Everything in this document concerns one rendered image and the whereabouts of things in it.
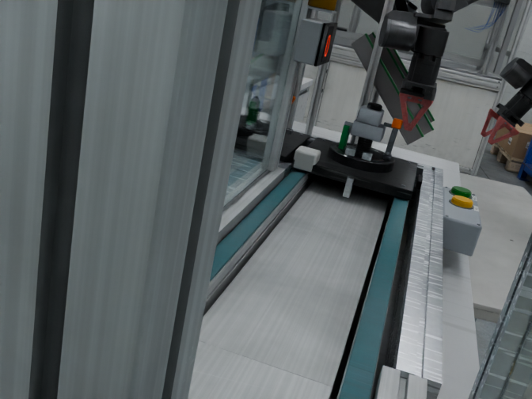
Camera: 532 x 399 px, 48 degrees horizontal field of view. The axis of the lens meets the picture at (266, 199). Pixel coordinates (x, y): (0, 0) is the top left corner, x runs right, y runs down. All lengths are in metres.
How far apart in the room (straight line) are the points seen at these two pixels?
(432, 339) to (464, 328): 0.28
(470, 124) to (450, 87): 0.37
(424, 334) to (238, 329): 0.21
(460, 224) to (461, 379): 0.36
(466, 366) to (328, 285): 0.21
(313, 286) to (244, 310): 0.13
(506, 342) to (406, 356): 0.20
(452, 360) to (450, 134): 4.62
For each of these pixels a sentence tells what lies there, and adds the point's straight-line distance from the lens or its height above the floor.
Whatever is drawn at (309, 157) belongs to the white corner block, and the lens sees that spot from 1.18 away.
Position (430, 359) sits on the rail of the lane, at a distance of 0.66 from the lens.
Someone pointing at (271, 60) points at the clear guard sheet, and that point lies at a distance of 0.94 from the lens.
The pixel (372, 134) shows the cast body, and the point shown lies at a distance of 1.25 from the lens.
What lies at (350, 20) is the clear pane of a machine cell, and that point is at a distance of 5.24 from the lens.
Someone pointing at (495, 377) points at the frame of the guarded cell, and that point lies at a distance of 0.47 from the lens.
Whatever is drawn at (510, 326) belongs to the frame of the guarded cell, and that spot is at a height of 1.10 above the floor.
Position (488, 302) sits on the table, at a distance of 1.08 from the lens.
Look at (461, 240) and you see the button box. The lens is 1.12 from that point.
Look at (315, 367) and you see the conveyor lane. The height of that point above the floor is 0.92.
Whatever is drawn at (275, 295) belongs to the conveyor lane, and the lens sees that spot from 0.77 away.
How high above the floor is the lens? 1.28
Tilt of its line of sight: 20 degrees down
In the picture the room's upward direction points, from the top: 12 degrees clockwise
